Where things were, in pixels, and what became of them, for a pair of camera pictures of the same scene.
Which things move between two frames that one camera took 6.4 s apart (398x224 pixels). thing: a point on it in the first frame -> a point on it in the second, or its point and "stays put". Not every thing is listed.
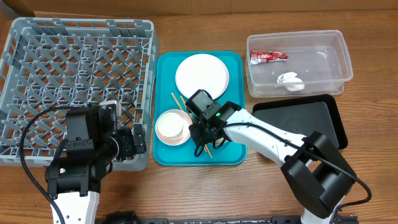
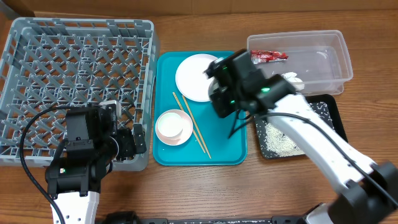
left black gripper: x=129 y=149 stays put
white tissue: x=289 y=80 stays put
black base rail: x=127 y=217 stays put
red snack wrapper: x=258 y=56 stays put
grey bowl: x=218 y=141 -> x=213 y=86
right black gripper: x=202 y=134 -> x=222 y=101
